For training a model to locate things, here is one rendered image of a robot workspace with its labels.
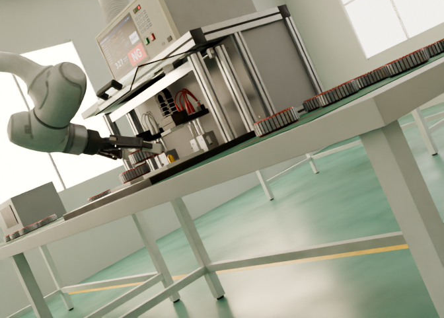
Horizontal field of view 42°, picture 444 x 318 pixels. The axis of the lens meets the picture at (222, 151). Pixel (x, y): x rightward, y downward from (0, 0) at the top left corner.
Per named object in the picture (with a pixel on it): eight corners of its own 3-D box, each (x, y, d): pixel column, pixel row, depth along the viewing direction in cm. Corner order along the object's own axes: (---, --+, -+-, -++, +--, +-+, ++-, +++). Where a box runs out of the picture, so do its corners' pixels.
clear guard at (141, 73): (129, 90, 159) (121, 71, 159) (94, 116, 177) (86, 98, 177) (216, 62, 179) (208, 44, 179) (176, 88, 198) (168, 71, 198)
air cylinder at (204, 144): (208, 150, 188) (201, 134, 188) (195, 155, 194) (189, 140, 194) (219, 145, 191) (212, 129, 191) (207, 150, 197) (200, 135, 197)
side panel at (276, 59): (276, 127, 183) (234, 33, 182) (269, 129, 185) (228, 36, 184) (329, 102, 200) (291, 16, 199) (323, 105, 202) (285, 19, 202)
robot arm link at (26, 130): (58, 163, 165) (76, 132, 157) (2, 154, 156) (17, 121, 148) (55, 135, 171) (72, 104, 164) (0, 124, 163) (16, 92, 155)
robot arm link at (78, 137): (59, 126, 170) (79, 130, 173) (57, 156, 167) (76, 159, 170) (71, 117, 163) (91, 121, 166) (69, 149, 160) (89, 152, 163)
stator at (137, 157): (143, 160, 171) (138, 149, 171) (126, 168, 180) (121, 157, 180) (172, 148, 178) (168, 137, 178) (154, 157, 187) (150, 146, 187)
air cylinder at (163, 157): (170, 166, 207) (164, 152, 207) (160, 171, 213) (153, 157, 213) (181, 161, 210) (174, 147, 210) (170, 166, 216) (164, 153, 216)
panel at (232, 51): (268, 123, 183) (229, 35, 182) (164, 168, 234) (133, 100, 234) (271, 121, 183) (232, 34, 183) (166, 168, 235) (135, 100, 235)
